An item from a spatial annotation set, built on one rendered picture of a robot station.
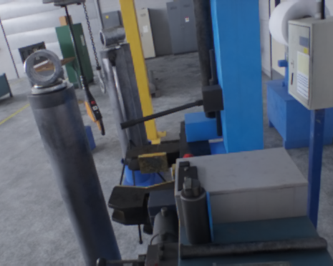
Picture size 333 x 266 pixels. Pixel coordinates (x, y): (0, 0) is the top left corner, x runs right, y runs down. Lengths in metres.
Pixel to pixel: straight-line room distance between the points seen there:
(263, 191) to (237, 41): 0.58
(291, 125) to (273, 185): 2.62
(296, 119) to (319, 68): 2.06
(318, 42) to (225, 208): 0.87
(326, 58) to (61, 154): 1.29
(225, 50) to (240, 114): 0.28
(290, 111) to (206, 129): 2.09
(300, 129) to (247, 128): 2.32
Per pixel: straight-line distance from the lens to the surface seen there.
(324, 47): 1.51
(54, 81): 1.41
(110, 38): 2.62
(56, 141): 1.42
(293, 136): 3.62
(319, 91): 1.55
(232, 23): 1.20
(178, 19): 11.37
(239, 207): 0.98
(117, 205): 1.29
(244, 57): 1.22
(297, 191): 0.99
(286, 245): 0.91
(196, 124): 1.48
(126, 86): 2.67
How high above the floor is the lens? 1.73
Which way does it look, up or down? 22 degrees down
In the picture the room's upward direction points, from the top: 10 degrees counter-clockwise
